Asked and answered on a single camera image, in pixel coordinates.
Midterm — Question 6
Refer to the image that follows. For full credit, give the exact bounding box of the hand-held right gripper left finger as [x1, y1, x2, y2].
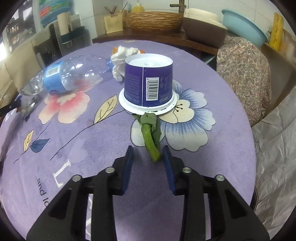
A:
[26, 146, 134, 241]

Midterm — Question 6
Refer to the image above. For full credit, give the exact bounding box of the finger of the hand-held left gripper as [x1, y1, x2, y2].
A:
[0, 98, 22, 117]

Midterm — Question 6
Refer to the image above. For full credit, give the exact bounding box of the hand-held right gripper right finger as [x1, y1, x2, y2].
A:
[162, 146, 270, 241]

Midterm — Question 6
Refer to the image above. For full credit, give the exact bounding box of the green vegetable stalk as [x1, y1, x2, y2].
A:
[132, 112, 162, 163]

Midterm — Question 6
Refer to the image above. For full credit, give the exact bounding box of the clear plastic water bottle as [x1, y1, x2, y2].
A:
[20, 54, 114, 109]

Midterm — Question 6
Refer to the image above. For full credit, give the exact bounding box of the blue yogurt cup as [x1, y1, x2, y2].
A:
[118, 53, 179, 114]

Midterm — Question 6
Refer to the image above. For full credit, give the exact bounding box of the white tissue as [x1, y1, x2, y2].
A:
[110, 45, 142, 82]

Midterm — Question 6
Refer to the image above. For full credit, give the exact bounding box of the purple floral tablecloth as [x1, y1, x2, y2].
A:
[0, 39, 257, 241]

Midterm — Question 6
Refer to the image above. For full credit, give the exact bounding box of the beige cloth cover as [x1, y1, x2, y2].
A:
[0, 43, 38, 102]

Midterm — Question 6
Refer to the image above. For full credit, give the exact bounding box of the water dispenser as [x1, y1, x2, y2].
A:
[33, 23, 64, 67]

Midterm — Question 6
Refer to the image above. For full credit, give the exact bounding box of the window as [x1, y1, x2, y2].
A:
[0, 0, 38, 50]

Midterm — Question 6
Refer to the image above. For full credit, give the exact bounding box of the paper towel roll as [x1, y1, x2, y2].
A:
[57, 13, 71, 35]

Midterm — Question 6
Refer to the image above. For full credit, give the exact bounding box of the teal cup holder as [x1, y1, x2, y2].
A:
[60, 26, 89, 44]

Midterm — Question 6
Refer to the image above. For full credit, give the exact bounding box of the blue water jug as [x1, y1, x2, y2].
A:
[38, 0, 74, 26]

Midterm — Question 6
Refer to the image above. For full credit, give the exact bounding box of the white plastic sheet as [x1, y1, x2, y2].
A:
[251, 86, 296, 232]

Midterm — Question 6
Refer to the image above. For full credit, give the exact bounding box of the floral cloth cover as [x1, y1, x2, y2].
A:
[216, 32, 272, 127]

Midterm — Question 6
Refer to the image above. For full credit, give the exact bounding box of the wooden counter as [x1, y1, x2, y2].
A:
[92, 30, 219, 55]

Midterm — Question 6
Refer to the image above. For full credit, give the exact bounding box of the beige chopstick holder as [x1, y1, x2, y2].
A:
[103, 13, 124, 34]

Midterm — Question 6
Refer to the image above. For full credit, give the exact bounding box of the brown basin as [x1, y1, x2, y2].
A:
[183, 16, 228, 48]

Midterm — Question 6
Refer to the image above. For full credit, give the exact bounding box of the woven basket sink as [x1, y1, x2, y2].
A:
[126, 11, 184, 32]

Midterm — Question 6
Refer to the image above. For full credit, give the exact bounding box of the cream container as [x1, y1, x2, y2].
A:
[184, 8, 226, 29]

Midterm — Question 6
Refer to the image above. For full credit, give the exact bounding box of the yellow soap bottle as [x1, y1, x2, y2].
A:
[131, 0, 145, 13]

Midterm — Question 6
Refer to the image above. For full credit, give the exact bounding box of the light blue basin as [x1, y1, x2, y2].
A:
[221, 9, 270, 45]

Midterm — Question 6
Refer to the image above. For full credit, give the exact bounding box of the bamboo faucet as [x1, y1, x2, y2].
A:
[169, 0, 186, 14]

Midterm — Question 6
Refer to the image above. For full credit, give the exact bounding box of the yellow roll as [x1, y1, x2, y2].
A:
[268, 13, 284, 50]

